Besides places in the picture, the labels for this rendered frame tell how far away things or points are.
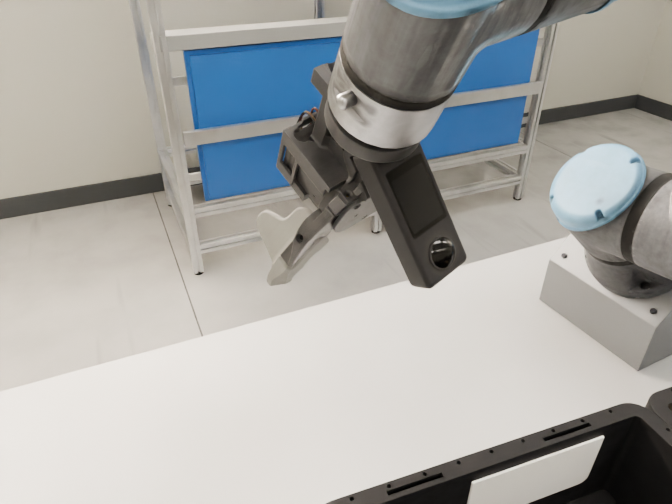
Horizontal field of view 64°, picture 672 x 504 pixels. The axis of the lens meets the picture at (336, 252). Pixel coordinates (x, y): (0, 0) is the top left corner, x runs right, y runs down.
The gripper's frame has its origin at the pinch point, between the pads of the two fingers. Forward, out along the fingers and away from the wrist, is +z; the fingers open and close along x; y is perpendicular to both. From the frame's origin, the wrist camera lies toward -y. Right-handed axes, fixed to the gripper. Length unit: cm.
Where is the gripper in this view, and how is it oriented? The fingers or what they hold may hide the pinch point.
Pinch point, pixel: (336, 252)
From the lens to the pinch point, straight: 53.6
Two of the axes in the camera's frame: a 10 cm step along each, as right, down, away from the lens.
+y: -5.9, -7.8, 2.1
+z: -2.1, 4.1, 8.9
